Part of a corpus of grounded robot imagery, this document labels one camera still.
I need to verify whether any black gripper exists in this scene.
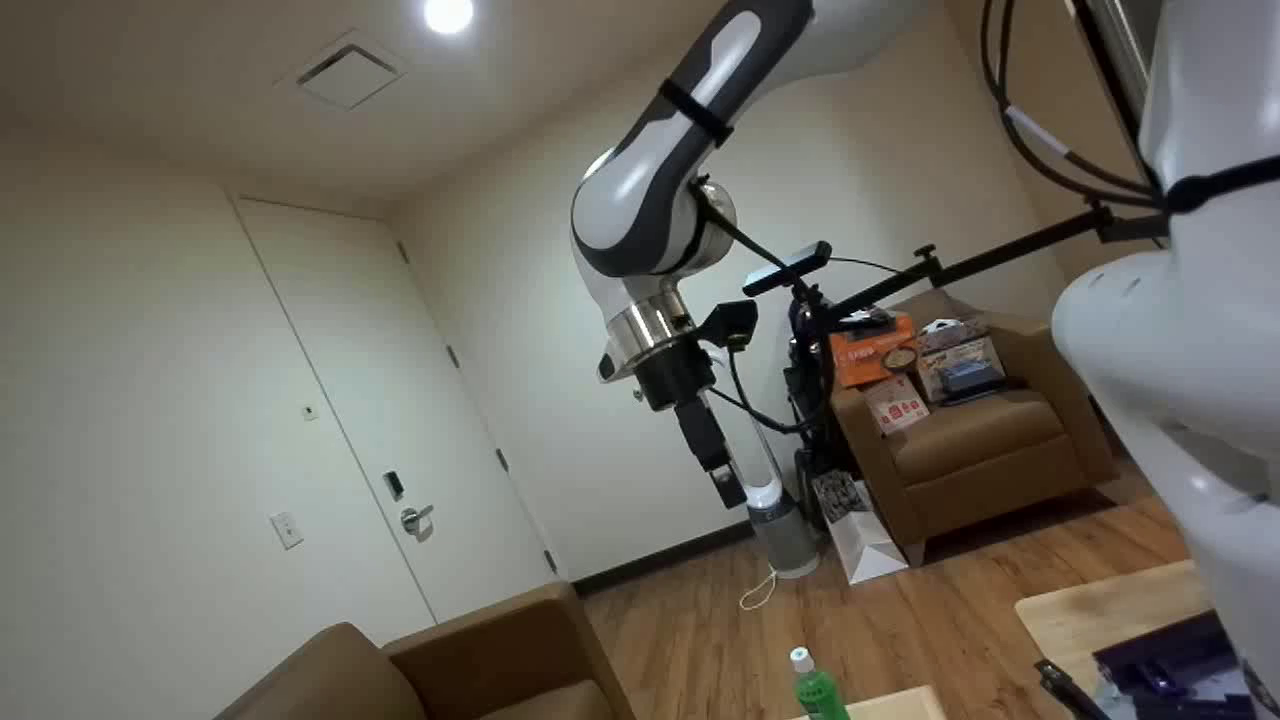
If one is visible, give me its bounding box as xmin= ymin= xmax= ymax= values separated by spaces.
xmin=627 ymin=338 xmax=750 ymax=512

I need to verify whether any white paper bag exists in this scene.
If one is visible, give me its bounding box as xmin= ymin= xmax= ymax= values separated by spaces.
xmin=806 ymin=466 xmax=914 ymax=593

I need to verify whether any white grey air purifier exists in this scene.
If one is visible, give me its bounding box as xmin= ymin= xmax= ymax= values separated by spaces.
xmin=734 ymin=403 xmax=825 ymax=586

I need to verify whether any red white box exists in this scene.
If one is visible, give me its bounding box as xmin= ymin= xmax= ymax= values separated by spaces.
xmin=861 ymin=372 xmax=936 ymax=440

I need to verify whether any orange box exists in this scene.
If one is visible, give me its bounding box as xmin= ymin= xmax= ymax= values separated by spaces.
xmin=825 ymin=314 xmax=925 ymax=395

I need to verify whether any green plastic bottle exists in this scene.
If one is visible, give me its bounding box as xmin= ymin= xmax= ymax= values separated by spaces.
xmin=783 ymin=645 xmax=850 ymax=720

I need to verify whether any grey printed box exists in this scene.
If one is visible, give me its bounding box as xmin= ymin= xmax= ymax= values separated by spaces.
xmin=911 ymin=333 xmax=1008 ymax=409

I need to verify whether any brown armchair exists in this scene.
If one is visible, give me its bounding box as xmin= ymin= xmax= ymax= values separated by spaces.
xmin=826 ymin=309 xmax=1128 ymax=569

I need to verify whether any brown leather sofa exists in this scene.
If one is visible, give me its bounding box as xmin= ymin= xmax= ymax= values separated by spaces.
xmin=210 ymin=580 xmax=641 ymax=720

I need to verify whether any white door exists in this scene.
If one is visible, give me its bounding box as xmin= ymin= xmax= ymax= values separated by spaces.
xmin=227 ymin=194 xmax=565 ymax=630

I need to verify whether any black clamp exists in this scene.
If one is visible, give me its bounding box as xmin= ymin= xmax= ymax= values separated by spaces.
xmin=1033 ymin=658 xmax=1111 ymax=720

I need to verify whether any black purple base board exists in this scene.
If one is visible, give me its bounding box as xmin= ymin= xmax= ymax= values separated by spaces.
xmin=1086 ymin=608 xmax=1267 ymax=720

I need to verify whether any round ceiling light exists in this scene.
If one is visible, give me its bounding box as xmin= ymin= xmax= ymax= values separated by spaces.
xmin=416 ymin=0 xmax=478 ymax=39

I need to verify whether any square ceiling vent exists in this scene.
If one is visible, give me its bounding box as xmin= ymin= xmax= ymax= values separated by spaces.
xmin=293 ymin=35 xmax=405 ymax=118

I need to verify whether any white floor cable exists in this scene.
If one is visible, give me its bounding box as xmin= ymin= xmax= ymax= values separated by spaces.
xmin=733 ymin=569 xmax=783 ymax=620

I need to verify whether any black camera stand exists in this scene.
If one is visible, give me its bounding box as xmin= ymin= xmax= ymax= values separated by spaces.
xmin=775 ymin=204 xmax=1171 ymax=487

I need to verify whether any black stereo camera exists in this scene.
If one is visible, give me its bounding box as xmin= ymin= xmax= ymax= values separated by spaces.
xmin=738 ymin=237 xmax=838 ymax=299

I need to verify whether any silver door handle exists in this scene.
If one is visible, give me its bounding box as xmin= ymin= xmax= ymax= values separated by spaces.
xmin=394 ymin=499 xmax=438 ymax=545

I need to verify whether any white light switch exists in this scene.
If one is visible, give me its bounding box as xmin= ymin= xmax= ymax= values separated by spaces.
xmin=269 ymin=508 xmax=307 ymax=557

